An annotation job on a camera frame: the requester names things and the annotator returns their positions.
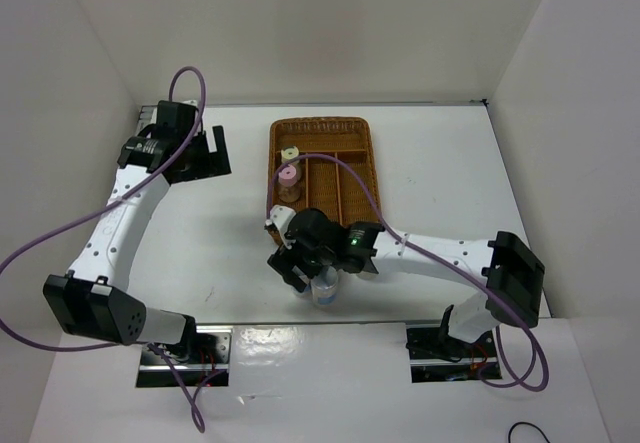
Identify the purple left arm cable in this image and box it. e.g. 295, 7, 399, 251
0, 66, 209, 434

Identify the yellow-lid spice bottle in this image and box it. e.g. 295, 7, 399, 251
280, 145, 300, 168

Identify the black cable on floor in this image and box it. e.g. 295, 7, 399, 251
508, 421, 551, 443

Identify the black-lid white salt bottle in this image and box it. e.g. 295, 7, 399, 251
356, 271, 379, 281

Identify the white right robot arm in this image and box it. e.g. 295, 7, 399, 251
265, 205, 545, 356

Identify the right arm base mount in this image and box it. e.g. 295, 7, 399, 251
405, 325, 502, 383

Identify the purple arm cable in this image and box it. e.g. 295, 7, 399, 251
0, 66, 209, 434
267, 153, 550, 393

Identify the pink-lid spice bottle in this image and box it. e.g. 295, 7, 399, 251
278, 165, 301, 203

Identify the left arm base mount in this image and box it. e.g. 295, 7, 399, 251
136, 325, 232, 388

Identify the silver-lid blue-label bottle front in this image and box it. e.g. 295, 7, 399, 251
310, 267, 339, 306

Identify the brown wicker divided tray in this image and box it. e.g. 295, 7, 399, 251
268, 116, 381, 226

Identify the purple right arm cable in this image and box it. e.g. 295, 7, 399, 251
267, 153, 550, 393

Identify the silver-lid blue-label bottle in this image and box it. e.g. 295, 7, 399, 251
293, 267, 311, 297
310, 267, 339, 306

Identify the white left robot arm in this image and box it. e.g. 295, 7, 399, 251
43, 100, 231, 363

